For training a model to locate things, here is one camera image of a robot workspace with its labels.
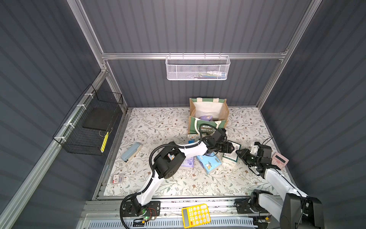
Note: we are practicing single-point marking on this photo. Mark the pink calculator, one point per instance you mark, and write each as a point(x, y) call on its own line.
point(279, 160)

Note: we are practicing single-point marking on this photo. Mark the light blue stapler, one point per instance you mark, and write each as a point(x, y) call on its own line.
point(131, 152)

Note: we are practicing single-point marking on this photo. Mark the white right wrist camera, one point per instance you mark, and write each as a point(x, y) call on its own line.
point(254, 150)

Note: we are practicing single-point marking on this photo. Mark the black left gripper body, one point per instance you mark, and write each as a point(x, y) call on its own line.
point(226, 145)

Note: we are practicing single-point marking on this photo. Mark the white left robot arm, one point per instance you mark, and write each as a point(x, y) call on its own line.
point(166, 159)

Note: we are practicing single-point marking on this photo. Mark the colourful white tissue pack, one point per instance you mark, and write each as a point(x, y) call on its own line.
point(171, 156)

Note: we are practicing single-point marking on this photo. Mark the yellow calculator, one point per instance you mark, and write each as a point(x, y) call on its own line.
point(196, 215)

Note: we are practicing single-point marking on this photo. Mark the blue cartoon tissue pack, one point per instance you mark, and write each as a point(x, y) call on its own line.
point(209, 162)

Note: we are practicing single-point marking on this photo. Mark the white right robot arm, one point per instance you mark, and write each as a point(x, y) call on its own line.
point(293, 209)

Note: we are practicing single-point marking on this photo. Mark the black wire wall basket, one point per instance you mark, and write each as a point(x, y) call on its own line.
point(97, 112)

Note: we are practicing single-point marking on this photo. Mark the orange blue tissue pack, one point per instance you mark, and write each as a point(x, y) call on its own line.
point(193, 138)

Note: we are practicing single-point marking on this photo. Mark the lavender cartoon tissue pack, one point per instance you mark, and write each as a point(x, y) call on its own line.
point(208, 118)

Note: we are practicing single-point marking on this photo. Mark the green Christmas burlap tote bag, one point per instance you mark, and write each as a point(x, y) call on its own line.
point(207, 111)

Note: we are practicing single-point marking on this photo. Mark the purple tissue pack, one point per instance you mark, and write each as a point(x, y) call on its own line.
point(188, 164)

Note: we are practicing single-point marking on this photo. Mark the yellow tag in basket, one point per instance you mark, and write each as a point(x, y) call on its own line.
point(104, 143)

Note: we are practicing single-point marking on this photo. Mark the small clear staples box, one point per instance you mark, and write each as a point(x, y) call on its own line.
point(117, 178)

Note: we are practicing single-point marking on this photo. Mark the green white tissue pack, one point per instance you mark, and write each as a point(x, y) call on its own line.
point(230, 158)

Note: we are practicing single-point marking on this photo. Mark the white wire wall basket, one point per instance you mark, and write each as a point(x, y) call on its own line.
point(197, 67)

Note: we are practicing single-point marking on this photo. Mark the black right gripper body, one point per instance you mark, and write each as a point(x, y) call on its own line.
point(247, 156)

